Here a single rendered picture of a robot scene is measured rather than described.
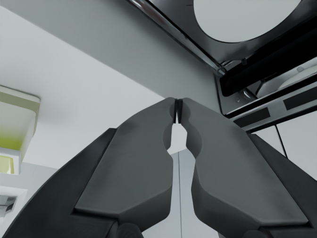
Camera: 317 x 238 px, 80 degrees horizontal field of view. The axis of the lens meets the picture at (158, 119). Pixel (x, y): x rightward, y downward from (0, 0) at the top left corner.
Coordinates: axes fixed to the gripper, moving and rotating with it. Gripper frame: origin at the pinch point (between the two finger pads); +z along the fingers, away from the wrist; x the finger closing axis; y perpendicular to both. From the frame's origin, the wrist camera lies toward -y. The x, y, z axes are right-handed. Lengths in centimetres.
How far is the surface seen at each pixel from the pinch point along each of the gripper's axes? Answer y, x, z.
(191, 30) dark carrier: -2.5, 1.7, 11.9
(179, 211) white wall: 195, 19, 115
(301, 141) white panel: 6.7, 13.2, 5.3
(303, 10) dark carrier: -4.6, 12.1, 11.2
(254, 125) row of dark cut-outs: 7.7, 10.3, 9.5
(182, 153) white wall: 160, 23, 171
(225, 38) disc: -1.8, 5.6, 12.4
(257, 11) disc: -4.5, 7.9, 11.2
